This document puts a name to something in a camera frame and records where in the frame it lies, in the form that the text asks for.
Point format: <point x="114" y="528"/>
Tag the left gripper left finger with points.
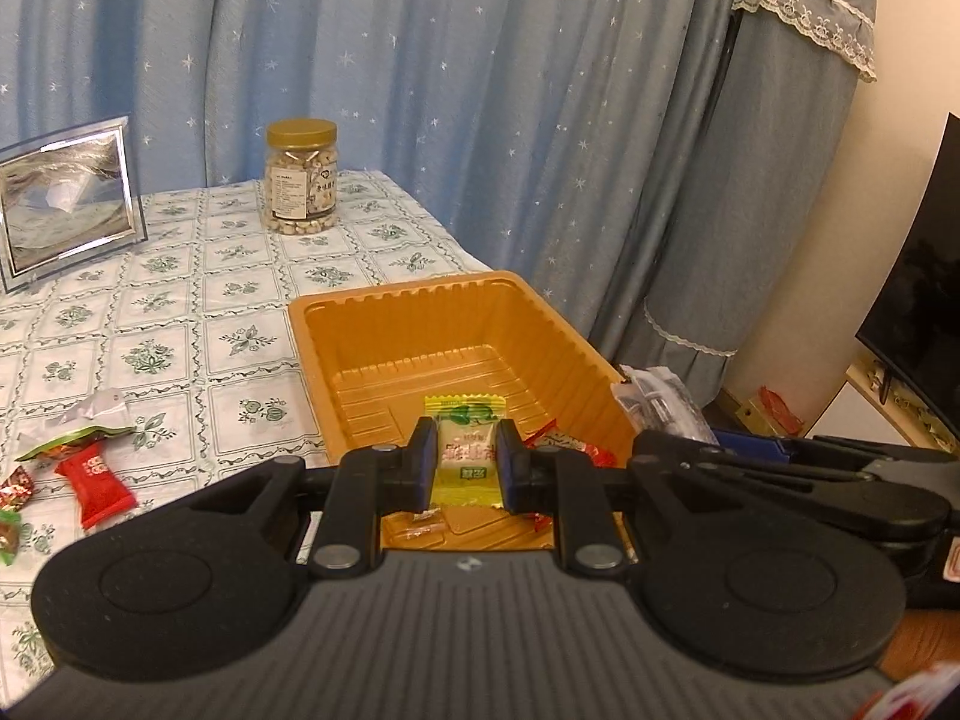
<point x="370" y="483"/>

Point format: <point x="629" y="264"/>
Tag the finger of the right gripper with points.
<point x="858" y="502"/>
<point x="824" y="450"/>

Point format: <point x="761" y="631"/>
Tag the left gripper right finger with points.
<point x="589" y="546"/>

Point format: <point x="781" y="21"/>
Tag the yellow green candy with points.
<point x="466" y="472"/>

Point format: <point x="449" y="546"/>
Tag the red snack packet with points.
<point x="100" y="494"/>

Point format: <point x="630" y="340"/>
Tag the green foil snack packet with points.
<point x="70" y="442"/>

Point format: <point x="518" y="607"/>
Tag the small red foil candy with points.
<point x="16" y="490"/>

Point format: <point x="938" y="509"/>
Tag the red bag on floor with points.
<point x="779" y="412"/>

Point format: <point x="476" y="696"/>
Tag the red candies in tray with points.
<point x="577" y="449"/>

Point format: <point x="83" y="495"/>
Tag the white tv cabinet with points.
<point x="870" y="406"/>

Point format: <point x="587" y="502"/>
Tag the clear plastic packet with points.
<point x="656" y="399"/>

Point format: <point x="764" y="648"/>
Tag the orange plastic tray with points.
<point x="372" y="356"/>

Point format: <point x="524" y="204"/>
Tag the black television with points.
<point x="912" y="326"/>

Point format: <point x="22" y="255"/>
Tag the floral white tablecloth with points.
<point x="192" y="328"/>

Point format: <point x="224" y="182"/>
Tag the nut jar with gold lid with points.
<point x="300" y="176"/>

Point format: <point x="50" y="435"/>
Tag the small green brown candy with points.
<point x="10" y="535"/>

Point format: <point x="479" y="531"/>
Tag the blue star curtain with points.
<point x="549" y="136"/>

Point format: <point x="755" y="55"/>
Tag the grey lace-trimmed curtain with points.
<point x="769" y="137"/>

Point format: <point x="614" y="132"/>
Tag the silver picture frame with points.
<point x="68" y="197"/>

